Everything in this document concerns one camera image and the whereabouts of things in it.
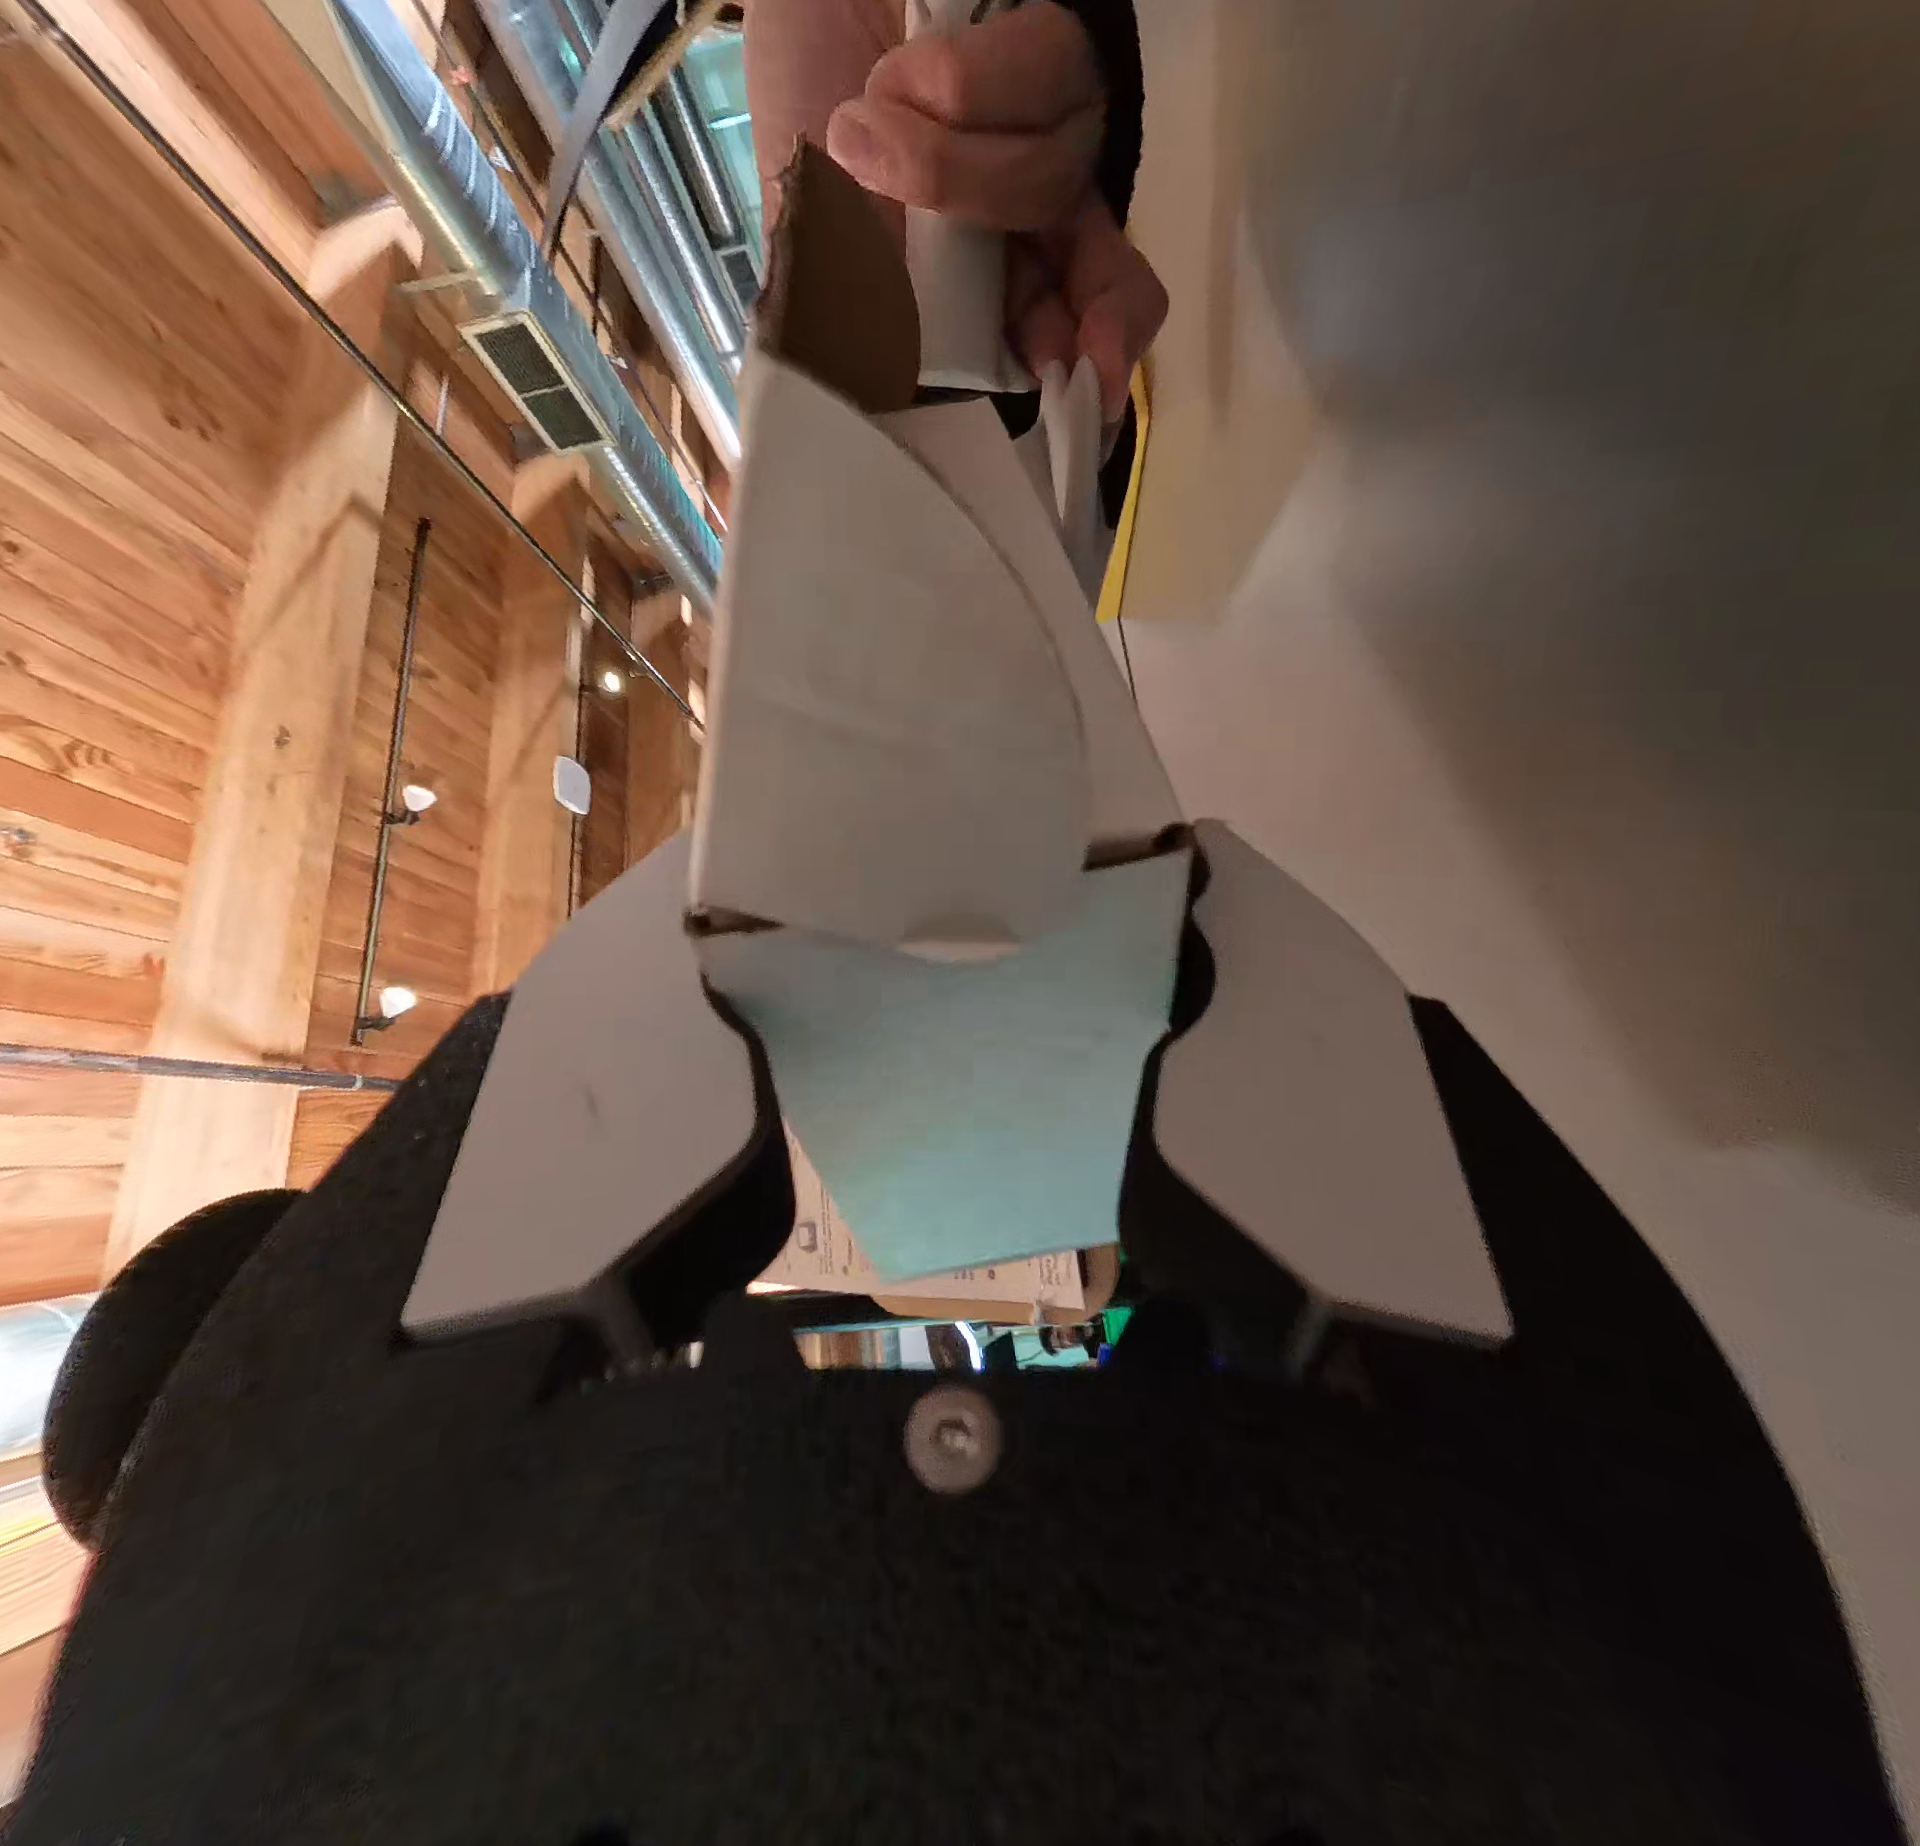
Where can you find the yellow plastic bin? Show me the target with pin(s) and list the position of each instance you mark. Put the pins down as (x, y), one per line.
(1128, 526)

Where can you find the metal air duct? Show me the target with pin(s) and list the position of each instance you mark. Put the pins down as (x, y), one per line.
(450, 180)

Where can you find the ceiling vent grille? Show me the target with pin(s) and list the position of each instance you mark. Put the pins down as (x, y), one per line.
(532, 385)

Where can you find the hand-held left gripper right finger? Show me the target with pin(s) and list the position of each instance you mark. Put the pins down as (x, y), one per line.
(1320, 1110)

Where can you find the printed instruction board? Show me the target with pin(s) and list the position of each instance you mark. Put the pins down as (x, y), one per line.
(818, 1246)

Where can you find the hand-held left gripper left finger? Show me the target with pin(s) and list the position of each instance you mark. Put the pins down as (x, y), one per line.
(600, 1126)

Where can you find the white ceiling puck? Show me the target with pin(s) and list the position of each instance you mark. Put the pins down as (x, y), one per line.
(571, 787)

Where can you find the person's right hand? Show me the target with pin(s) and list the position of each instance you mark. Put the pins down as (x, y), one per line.
(975, 107)

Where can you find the white cardboard mailer box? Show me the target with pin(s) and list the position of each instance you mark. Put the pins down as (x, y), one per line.
(885, 676)

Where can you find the ceiling track light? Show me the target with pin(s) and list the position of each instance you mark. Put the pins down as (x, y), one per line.
(416, 799)

